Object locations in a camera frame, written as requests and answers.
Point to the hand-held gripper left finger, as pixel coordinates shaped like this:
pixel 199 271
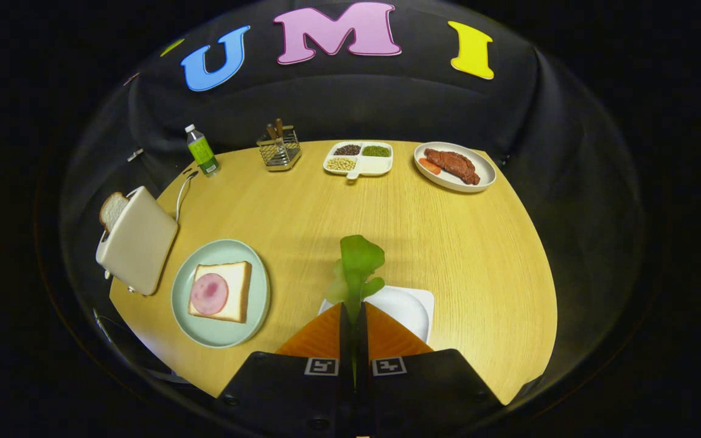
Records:
pixel 345 340

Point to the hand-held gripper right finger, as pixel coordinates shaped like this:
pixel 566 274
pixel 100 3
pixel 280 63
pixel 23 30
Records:
pixel 361 347

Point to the green lettuce leaf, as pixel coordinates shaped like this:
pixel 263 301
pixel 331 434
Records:
pixel 359 258

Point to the brown-crust bread slice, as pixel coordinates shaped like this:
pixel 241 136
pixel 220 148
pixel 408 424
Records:
pixel 112 208

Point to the white square plate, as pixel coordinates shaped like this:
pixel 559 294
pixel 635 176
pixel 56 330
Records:
pixel 408 307

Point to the square white bread slice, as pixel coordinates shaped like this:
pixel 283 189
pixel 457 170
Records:
pixel 238 286

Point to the pink ham slice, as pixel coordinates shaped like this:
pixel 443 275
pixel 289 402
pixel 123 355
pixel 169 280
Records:
pixel 209 294

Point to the pale green round plate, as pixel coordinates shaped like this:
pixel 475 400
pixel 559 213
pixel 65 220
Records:
pixel 204 255

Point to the pile of yellow soybeans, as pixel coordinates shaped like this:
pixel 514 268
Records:
pixel 341 163

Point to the white divided dish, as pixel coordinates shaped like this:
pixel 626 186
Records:
pixel 381 166

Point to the pile of dark red beans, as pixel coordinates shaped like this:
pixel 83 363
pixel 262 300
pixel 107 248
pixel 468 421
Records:
pixel 347 149

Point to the pile of green beans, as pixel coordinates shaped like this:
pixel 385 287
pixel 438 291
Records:
pixel 375 151

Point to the orange carrot piece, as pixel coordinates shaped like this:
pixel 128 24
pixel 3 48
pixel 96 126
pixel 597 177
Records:
pixel 429 165

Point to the brown steak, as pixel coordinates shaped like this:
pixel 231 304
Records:
pixel 451 163

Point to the white round plate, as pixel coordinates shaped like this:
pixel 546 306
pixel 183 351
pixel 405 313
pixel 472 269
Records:
pixel 481 167

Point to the white toaster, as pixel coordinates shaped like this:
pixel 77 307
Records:
pixel 140 240

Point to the green label water bottle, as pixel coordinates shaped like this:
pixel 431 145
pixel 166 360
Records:
pixel 202 152

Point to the black backdrop cloth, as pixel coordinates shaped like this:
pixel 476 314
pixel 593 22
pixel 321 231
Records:
pixel 387 97

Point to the silver cloth clip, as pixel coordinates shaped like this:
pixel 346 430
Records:
pixel 136 154

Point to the red cloth clip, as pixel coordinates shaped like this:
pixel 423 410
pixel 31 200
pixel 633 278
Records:
pixel 131 78

